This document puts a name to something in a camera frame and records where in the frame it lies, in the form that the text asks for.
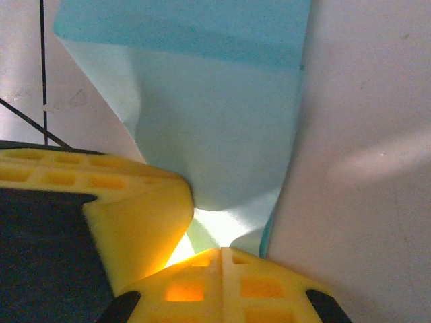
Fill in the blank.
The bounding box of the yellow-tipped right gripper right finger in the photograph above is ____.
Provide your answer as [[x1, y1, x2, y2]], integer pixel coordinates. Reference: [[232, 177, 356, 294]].
[[222, 247, 354, 323]]

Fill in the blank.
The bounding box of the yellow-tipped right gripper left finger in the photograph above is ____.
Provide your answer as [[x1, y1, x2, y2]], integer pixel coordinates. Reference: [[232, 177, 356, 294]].
[[100, 248, 224, 323]]

